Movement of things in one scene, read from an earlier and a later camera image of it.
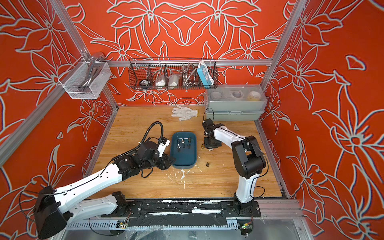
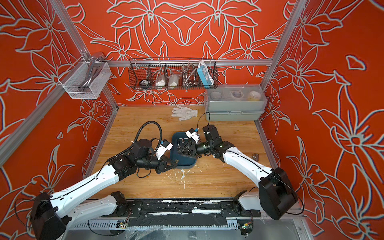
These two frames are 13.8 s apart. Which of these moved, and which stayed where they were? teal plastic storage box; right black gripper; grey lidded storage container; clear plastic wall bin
Moved: right black gripper
Stayed: clear plastic wall bin; teal plastic storage box; grey lidded storage container
